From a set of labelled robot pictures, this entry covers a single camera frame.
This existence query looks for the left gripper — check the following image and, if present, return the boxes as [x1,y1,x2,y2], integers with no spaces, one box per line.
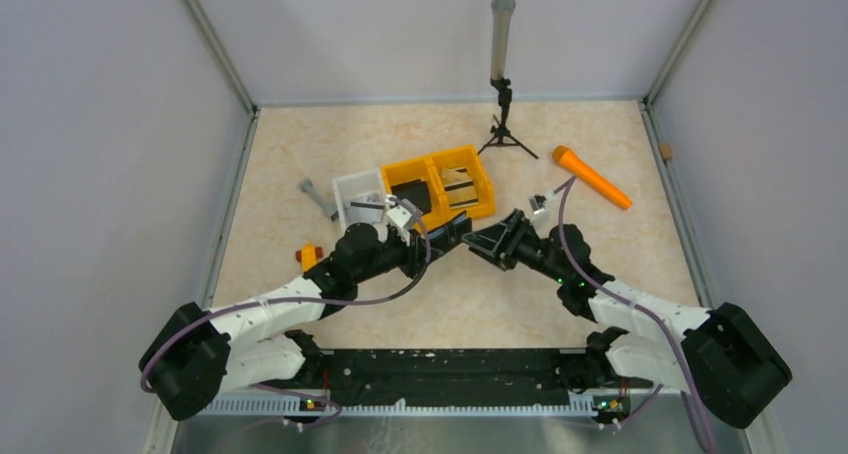
[354,226,443,283]

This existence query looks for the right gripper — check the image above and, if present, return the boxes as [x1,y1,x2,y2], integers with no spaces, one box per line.
[463,208,568,284]

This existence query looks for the black leather card holder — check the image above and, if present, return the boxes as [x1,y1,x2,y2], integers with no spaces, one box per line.
[445,215,472,242]

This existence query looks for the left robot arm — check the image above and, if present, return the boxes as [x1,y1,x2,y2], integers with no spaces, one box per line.
[139,213,472,421]

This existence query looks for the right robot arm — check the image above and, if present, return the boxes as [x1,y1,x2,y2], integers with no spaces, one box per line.
[462,210,793,429]

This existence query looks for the black cards stack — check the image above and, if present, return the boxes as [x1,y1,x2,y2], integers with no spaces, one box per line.
[391,179,432,215]

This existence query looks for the beige striped cards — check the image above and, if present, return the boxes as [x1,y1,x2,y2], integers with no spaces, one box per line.
[440,168,479,209]

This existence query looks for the yellow bin with beige cards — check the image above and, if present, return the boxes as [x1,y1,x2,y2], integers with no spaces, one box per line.
[430,145,496,219]

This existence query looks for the yellow bin with black cards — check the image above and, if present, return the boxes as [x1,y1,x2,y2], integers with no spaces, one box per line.
[380,156,447,230]

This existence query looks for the white card in bin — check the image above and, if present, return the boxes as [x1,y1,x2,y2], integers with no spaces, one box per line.
[346,197,386,224]

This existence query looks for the white plastic bin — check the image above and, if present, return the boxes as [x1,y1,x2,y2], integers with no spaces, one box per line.
[332,169,386,231]

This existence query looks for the black mini tripod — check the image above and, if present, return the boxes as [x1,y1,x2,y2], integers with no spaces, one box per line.
[477,78,539,159]

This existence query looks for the orange toy microphone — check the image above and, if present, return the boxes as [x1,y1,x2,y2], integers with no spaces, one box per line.
[551,145,632,210]

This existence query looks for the yellow toy car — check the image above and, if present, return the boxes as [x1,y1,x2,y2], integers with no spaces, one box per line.
[295,243,324,273]

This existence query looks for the grey plastic bolt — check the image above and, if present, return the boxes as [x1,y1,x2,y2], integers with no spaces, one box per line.
[298,178,338,221]

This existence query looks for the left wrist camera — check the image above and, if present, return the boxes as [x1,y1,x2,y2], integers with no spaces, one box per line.
[386,198,420,230]

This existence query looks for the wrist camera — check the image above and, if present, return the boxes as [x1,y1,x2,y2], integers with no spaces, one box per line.
[386,198,420,230]
[528,191,557,222]

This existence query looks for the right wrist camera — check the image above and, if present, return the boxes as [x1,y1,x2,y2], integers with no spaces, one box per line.
[528,191,557,222]

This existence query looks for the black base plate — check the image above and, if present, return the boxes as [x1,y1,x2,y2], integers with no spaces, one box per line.
[271,348,641,408]

